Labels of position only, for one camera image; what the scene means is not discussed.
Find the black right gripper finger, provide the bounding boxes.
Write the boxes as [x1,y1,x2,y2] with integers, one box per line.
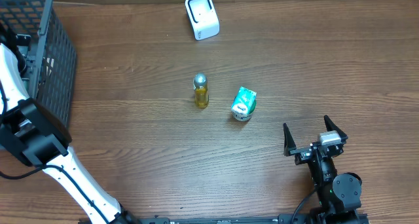
[324,115,348,142]
[283,123,297,157]

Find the green lid white jar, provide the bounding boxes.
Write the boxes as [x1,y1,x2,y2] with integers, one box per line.
[231,100,257,122]

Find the teal white tissue pack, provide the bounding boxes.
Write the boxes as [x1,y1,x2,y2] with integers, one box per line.
[231,86,257,115]

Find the yellow oil bottle silver cap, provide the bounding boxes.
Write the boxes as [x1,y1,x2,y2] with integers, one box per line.
[193,73,209,109]

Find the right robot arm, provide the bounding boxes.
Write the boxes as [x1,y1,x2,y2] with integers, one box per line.
[283,115,368,223]

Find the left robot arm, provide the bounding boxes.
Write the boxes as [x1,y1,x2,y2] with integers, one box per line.
[1,28,139,223]

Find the white barcode scanner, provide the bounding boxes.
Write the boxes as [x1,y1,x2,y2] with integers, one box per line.
[185,0,220,41]

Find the grey plastic mesh basket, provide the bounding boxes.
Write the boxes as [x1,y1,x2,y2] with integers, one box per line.
[1,0,77,126]

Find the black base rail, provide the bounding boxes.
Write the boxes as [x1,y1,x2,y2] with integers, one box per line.
[78,213,370,224]

